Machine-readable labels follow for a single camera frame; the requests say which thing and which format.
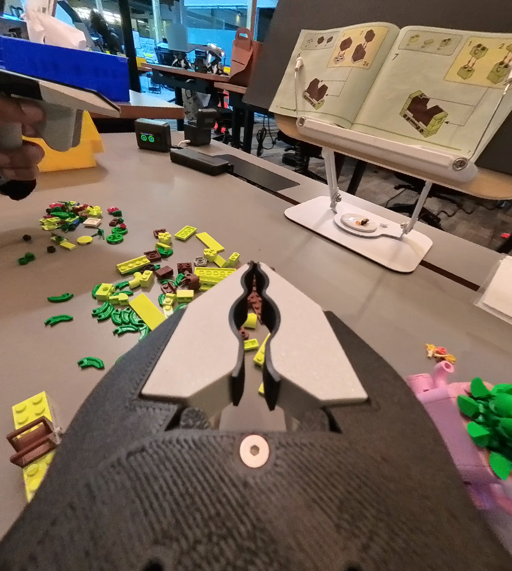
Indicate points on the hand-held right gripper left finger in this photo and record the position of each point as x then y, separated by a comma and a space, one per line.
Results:
193, 357

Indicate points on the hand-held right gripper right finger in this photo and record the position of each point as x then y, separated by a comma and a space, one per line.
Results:
318, 357

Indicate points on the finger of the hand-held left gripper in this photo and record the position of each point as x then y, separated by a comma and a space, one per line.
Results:
68, 116
37, 81

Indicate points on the yellow and brown lego assembly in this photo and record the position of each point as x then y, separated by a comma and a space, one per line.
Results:
32, 410

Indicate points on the brown toy clip piece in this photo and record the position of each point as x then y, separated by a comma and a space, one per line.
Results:
32, 456
30, 439

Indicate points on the instruction booklet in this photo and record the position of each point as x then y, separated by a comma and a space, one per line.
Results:
372, 89

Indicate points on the blue plastic bin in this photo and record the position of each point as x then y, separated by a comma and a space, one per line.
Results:
59, 62

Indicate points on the yellow plastic bin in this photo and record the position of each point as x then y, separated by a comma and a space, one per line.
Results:
73, 151

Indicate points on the white cardboard sign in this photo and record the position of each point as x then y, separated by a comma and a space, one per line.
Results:
55, 31

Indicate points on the black charger green display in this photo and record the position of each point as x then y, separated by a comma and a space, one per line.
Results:
153, 136

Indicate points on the pile of small toy pieces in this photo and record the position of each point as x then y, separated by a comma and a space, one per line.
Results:
55, 221

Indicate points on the pile of toy bricks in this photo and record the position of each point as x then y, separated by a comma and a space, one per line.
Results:
133, 266

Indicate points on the white book stand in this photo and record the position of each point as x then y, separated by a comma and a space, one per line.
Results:
372, 250

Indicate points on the pink toy planter figure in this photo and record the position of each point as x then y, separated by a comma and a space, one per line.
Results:
439, 401

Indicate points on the black power adapter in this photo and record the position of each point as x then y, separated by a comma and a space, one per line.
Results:
200, 129

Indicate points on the black flat box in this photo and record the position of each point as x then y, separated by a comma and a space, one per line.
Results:
198, 160

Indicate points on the printed paper sheet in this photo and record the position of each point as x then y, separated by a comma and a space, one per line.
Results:
510, 285

